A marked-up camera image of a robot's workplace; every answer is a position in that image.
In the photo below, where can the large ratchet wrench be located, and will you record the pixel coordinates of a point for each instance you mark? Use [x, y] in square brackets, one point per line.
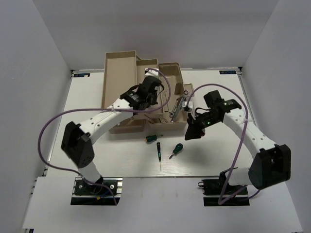
[179, 104]

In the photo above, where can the small combination wrench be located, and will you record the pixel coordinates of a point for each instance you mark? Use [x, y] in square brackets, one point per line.
[172, 112]

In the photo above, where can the stubby green handled screwdriver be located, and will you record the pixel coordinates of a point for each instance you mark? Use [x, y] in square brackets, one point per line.
[178, 148]

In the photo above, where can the slim black green precision screwdriver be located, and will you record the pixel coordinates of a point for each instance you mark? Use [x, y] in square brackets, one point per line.
[159, 154]

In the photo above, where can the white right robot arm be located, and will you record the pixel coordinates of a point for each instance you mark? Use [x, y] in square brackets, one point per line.
[271, 162]

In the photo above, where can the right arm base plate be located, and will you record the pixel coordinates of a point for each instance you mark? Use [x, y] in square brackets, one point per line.
[211, 192]

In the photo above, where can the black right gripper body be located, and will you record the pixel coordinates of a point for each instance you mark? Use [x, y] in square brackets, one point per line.
[201, 122]

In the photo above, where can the stubby green orange-capped screwdriver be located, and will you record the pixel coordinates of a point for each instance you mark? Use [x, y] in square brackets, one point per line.
[151, 138]

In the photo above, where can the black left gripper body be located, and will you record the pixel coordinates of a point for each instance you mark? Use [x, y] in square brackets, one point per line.
[152, 101]

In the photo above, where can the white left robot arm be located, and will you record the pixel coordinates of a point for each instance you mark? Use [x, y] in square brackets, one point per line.
[78, 139]

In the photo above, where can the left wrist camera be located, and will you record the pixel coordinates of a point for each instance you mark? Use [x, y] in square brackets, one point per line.
[154, 72]

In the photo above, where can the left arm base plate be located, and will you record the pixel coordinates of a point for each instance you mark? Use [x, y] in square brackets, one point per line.
[86, 195]

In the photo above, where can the beige plastic toolbox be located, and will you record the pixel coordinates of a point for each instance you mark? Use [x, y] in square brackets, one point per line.
[124, 70]

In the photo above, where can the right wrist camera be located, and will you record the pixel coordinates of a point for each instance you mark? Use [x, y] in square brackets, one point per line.
[188, 106]

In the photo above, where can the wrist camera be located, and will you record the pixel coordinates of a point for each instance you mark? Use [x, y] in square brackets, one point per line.
[154, 72]
[188, 106]

